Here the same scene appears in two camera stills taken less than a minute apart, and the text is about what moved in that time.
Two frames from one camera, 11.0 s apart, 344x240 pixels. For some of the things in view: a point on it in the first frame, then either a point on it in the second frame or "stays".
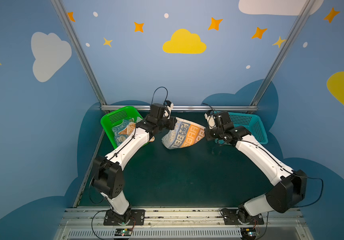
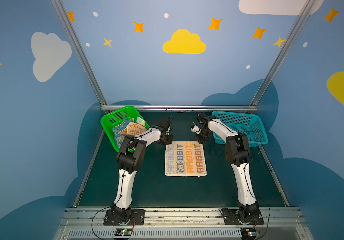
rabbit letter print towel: (185, 133) to (185, 158)
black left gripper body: (171, 123) to (166, 139)
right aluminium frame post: (282, 53) stays
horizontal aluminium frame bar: (108, 108) stays
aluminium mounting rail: (277, 223) stays
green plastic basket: (110, 120) stays
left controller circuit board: (123, 232) stays
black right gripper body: (209, 134) to (201, 137)
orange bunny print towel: (129, 129) stays
